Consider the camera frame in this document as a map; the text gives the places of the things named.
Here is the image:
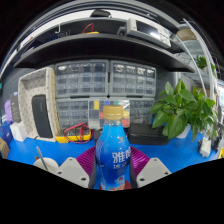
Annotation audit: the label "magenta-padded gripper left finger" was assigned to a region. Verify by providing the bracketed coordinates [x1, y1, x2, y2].
[54, 146, 98, 189]

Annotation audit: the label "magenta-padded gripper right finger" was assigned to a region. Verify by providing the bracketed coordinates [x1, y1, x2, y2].
[128, 146, 172, 189]

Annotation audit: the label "blue drink bottle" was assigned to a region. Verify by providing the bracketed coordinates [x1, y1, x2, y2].
[94, 104, 132, 192]

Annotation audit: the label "yellow multimeter with red leads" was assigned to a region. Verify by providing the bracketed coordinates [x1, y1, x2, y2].
[54, 122, 93, 144]

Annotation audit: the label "flat black case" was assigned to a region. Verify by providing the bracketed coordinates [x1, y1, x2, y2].
[127, 123, 171, 146]

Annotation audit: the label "black box with white label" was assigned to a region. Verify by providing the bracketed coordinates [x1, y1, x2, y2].
[92, 128, 102, 145]

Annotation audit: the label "white power adapter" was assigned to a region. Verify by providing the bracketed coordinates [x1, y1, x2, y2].
[198, 136, 212, 158]

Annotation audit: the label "grey small-parts drawer cabinet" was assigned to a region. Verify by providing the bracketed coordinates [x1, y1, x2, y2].
[54, 59, 110, 99]
[54, 98, 93, 129]
[109, 60, 158, 98]
[128, 97, 156, 125]

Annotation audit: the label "black zip case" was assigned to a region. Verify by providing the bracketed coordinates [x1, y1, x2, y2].
[30, 94, 54, 139]

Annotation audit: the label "clear organizer box, coloured parts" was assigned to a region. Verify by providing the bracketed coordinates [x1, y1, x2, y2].
[88, 98, 132, 130]

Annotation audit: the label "green potted plant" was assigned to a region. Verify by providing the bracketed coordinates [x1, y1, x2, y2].
[148, 78, 218, 141]

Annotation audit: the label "dark grey upright box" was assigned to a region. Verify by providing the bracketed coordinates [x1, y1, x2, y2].
[9, 92, 23, 124]

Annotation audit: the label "white perforated storage tray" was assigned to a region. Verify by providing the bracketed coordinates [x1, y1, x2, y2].
[17, 66, 62, 143]

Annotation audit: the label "white wire shelf rack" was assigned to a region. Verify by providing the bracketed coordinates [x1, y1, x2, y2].
[173, 19, 224, 134]

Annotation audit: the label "dark grey wall shelf unit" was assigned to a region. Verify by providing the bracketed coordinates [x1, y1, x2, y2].
[1, 8, 196, 74]

